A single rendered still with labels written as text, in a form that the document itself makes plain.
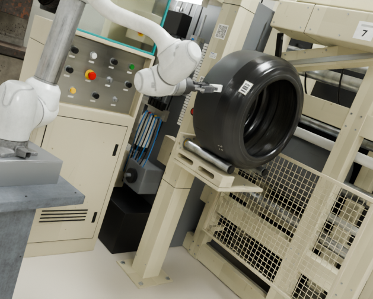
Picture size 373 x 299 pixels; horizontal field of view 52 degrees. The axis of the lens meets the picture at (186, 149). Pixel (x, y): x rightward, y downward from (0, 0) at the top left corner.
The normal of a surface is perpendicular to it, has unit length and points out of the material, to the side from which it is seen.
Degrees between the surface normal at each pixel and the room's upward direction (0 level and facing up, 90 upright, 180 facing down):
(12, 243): 90
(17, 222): 90
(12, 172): 90
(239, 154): 99
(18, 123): 86
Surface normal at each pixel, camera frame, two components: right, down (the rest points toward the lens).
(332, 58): -0.71, -0.09
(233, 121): -0.15, 0.33
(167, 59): -0.59, 0.35
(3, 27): 0.63, 0.39
